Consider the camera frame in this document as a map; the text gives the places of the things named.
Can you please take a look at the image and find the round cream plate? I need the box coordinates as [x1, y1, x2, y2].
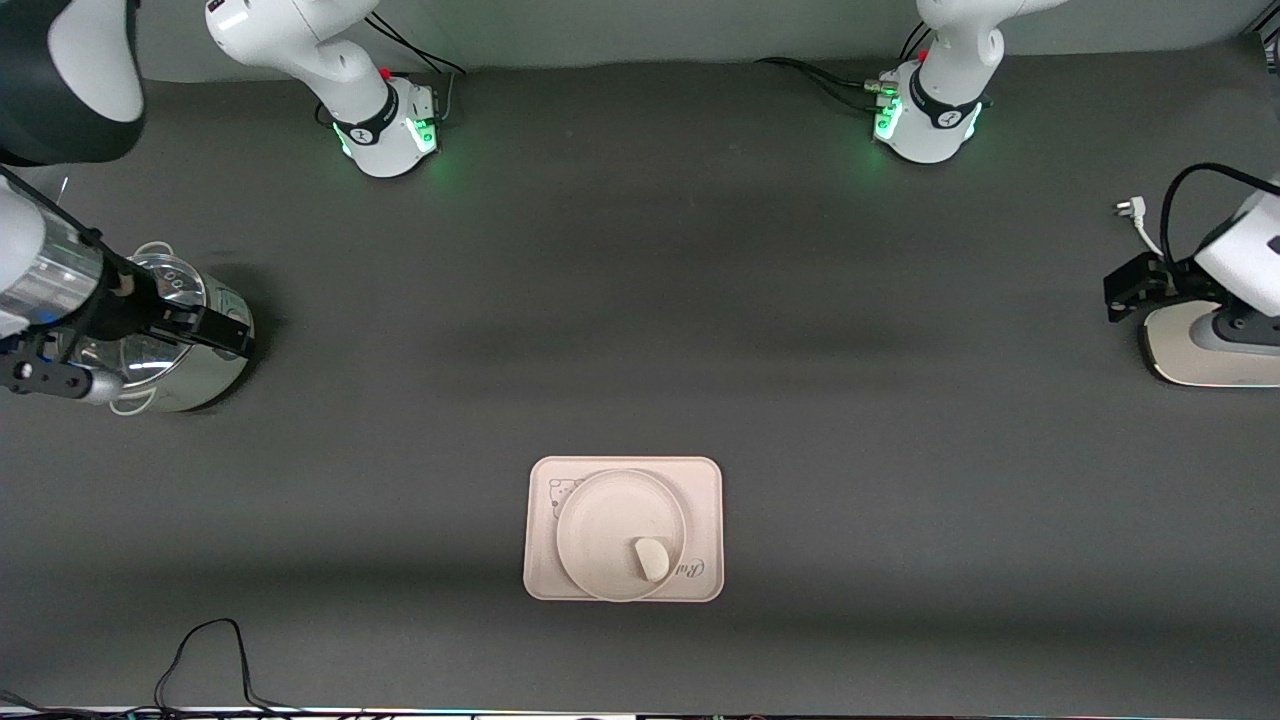
[556, 469, 688, 602]

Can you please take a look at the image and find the white bun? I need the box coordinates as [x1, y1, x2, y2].
[632, 538, 674, 584]

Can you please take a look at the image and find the cream rabbit print tray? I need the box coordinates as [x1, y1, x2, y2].
[523, 456, 725, 603]

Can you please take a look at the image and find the silver rice cooker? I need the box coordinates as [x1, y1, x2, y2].
[58, 240, 257, 416]

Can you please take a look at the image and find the white toaster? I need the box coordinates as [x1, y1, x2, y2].
[1140, 300, 1280, 389]

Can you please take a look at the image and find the white toaster power cable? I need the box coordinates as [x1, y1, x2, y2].
[1113, 197, 1169, 259]

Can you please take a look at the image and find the thin black looped cable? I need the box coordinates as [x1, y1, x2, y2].
[0, 618, 331, 719]

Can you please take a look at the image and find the black arm base cable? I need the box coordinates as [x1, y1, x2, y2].
[365, 12, 471, 126]
[755, 20, 938, 113]

